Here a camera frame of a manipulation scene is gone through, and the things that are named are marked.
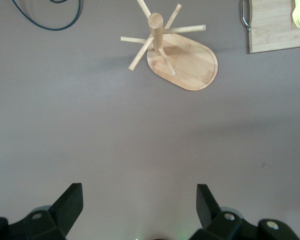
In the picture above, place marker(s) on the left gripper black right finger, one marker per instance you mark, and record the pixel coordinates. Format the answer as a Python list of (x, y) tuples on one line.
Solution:
[(222, 225)]

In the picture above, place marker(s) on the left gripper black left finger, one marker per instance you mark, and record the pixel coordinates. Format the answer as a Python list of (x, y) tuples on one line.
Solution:
[(52, 222)]

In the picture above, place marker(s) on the wooden cup rack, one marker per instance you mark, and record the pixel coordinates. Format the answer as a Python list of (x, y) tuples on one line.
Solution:
[(190, 67)]

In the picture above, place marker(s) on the table cover sheet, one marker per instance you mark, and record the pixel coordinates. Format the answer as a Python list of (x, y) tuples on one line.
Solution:
[(140, 137)]

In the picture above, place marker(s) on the yellow plastic fork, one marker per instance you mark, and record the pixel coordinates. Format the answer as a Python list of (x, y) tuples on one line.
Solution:
[(298, 17)]

